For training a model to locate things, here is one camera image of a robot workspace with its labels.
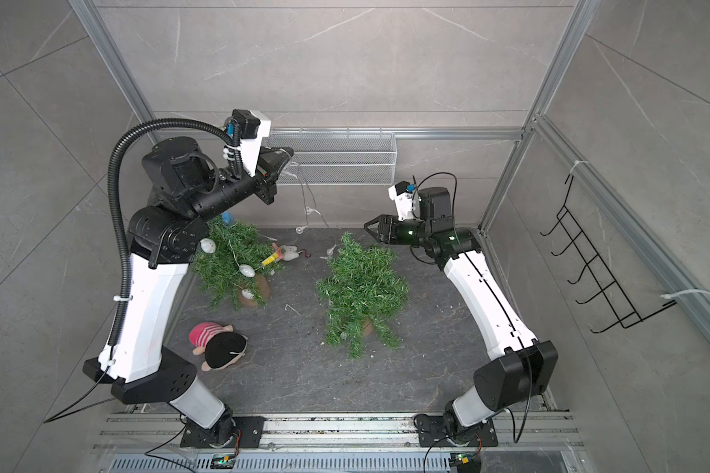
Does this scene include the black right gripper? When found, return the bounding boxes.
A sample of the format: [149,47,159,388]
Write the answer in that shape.
[367,218,433,250]

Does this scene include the small green christmas tree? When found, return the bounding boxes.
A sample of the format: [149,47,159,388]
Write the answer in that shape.
[317,233,409,359]
[191,217,280,309]

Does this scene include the clear bulb string light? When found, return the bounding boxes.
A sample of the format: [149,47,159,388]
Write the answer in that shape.
[282,162,329,236]

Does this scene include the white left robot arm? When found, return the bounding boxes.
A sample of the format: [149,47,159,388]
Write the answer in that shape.
[84,137,294,447]

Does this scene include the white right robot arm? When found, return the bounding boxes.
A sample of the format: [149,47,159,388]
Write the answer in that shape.
[364,181,558,445]

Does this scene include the blue star light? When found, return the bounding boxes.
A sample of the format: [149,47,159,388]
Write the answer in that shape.
[221,212,235,227]

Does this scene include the white cloud light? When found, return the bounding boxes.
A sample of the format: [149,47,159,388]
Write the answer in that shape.
[199,238,217,254]
[239,264,256,278]

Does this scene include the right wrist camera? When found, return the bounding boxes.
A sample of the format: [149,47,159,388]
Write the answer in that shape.
[388,181,416,221]

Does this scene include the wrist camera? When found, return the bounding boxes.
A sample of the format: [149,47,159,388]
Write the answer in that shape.
[223,110,271,177]
[388,181,416,221]

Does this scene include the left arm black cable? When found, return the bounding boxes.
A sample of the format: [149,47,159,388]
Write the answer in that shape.
[42,117,241,473]

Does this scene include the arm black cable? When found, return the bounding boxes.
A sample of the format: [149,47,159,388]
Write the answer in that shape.
[410,171,536,473]
[42,117,241,473]

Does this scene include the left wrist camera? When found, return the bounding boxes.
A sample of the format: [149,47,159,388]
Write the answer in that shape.
[223,110,271,177]

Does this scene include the white wire mesh basket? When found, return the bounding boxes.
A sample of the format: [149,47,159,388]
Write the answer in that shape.
[263,132,398,186]

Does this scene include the white plush bunny keychain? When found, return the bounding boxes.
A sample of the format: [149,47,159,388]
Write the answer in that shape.
[279,246,301,261]

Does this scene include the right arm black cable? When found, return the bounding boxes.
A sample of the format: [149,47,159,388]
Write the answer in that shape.
[410,171,536,473]

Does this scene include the black wire hook rack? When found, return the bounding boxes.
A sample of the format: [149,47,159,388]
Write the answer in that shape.
[538,175,678,335]

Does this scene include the metal base rail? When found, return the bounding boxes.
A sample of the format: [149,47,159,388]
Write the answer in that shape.
[91,411,585,453]

